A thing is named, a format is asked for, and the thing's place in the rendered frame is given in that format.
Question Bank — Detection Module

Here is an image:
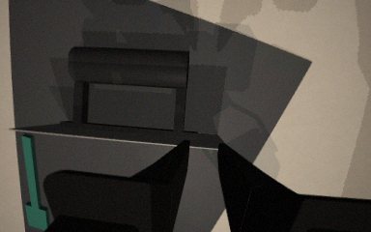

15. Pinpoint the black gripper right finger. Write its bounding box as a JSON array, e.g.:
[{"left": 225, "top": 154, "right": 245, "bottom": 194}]
[{"left": 217, "top": 143, "right": 371, "bottom": 232}]

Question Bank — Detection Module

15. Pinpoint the green flat paddle shape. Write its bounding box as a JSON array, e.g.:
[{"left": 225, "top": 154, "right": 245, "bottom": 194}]
[{"left": 22, "top": 133, "right": 50, "bottom": 230}]

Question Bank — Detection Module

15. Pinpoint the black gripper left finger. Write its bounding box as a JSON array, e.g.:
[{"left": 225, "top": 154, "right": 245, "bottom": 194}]
[{"left": 43, "top": 140, "right": 190, "bottom": 232}]

